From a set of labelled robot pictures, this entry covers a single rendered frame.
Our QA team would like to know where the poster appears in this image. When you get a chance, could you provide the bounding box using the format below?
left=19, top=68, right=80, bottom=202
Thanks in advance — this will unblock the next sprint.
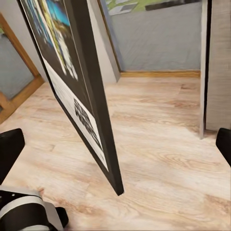
left=17, top=0, right=124, bottom=196

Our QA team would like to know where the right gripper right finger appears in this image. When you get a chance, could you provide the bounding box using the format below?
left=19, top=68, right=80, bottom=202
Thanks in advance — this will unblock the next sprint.
left=216, top=128, right=231, bottom=167

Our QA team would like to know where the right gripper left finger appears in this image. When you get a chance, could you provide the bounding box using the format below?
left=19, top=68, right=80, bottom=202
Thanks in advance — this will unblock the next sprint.
left=0, top=128, right=25, bottom=185

